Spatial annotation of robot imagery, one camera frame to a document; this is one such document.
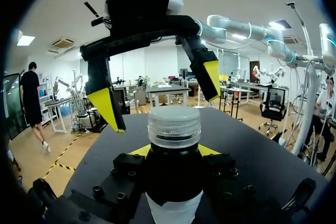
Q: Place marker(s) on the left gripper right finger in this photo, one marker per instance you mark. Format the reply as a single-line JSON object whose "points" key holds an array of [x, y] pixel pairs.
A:
{"points": [[223, 174]]}

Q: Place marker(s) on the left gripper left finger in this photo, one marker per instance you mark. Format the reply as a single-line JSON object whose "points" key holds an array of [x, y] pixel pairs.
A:
{"points": [[123, 171]]}

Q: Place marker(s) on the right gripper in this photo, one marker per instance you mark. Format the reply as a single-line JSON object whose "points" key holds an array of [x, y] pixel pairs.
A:
{"points": [[139, 6]]}

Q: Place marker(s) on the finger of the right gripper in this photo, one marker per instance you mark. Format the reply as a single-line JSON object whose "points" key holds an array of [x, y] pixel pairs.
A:
{"points": [[101, 82], [204, 69]]}

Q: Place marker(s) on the white bottle with clear cap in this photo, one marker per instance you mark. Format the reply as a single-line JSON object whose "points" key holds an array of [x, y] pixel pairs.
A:
{"points": [[173, 171]]}

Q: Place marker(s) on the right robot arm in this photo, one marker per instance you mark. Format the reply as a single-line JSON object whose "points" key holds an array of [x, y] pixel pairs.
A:
{"points": [[236, 28]]}

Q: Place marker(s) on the person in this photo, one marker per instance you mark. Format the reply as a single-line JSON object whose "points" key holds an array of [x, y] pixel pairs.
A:
{"points": [[31, 95], [324, 103]]}

